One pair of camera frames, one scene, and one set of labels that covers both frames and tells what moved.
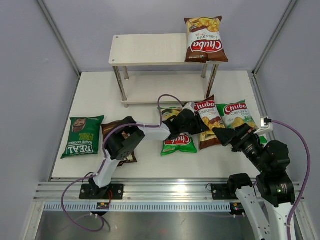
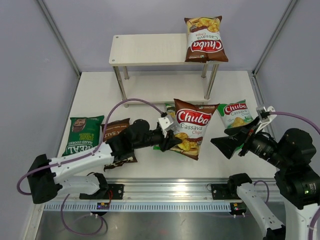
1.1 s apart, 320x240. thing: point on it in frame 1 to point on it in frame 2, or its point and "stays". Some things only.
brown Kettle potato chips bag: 105,129 stays
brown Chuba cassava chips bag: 204,43 stays
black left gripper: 199,126 to 170,141
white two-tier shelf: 151,68 stays
